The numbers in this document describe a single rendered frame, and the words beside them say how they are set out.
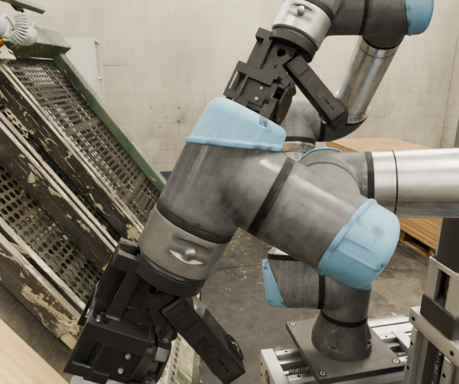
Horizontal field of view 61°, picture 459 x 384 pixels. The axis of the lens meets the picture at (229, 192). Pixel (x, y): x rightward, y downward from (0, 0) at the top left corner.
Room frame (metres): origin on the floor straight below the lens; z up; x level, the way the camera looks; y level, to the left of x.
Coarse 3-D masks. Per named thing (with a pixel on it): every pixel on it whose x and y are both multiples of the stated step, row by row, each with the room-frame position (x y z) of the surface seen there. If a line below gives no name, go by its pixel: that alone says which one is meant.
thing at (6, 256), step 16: (0, 224) 0.80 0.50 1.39; (0, 240) 0.76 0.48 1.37; (16, 240) 0.80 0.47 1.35; (0, 256) 0.76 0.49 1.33; (16, 256) 0.76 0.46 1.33; (32, 256) 0.80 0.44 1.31; (0, 272) 0.76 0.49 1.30; (16, 272) 0.76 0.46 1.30; (32, 272) 0.76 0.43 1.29; (48, 272) 0.80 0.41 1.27; (16, 288) 0.76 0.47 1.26; (32, 288) 0.76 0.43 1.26; (48, 288) 0.77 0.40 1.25; (64, 288) 0.81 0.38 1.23; (32, 304) 0.76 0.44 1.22; (48, 304) 0.76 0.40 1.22; (64, 304) 0.77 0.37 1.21; (80, 304) 0.81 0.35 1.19; (48, 320) 0.76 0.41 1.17; (64, 320) 0.76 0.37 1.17
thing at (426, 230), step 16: (336, 144) 5.32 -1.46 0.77; (352, 144) 5.25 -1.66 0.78; (368, 144) 5.25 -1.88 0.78; (384, 144) 5.25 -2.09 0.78; (400, 144) 5.25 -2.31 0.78; (400, 224) 3.82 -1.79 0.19; (416, 224) 3.58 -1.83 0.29; (432, 224) 3.38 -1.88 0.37; (400, 240) 3.81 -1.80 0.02; (432, 240) 3.36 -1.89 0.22
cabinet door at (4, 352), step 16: (0, 320) 0.67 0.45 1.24; (0, 336) 0.64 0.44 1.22; (16, 336) 0.67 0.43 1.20; (0, 352) 0.61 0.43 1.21; (16, 352) 0.64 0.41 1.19; (32, 352) 0.67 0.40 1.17; (0, 368) 0.59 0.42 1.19; (16, 368) 0.61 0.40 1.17; (32, 368) 0.64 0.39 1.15; (48, 368) 0.66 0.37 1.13
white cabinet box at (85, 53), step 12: (72, 48) 4.25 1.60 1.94; (84, 48) 4.27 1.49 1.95; (96, 48) 4.85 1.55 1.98; (72, 60) 4.24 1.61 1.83; (84, 60) 4.27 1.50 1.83; (96, 60) 4.85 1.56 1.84; (84, 72) 4.26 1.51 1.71; (96, 72) 4.29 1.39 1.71; (96, 84) 4.29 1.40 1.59; (84, 120) 4.25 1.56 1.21; (108, 180) 4.71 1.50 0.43
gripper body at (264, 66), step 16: (256, 32) 0.60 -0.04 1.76; (272, 32) 0.59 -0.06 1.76; (288, 32) 0.57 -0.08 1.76; (256, 48) 0.61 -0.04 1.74; (272, 48) 0.59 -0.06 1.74; (288, 48) 0.58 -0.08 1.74; (304, 48) 0.57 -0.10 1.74; (240, 64) 0.57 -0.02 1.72; (256, 64) 0.58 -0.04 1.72; (272, 64) 0.58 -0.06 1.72; (240, 80) 0.57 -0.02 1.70; (256, 80) 0.56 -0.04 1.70; (272, 80) 0.55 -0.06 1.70; (288, 80) 0.57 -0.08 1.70; (240, 96) 0.56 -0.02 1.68; (256, 96) 0.55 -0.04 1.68; (272, 96) 0.54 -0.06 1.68; (288, 96) 0.57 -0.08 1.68; (256, 112) 0.59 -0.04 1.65
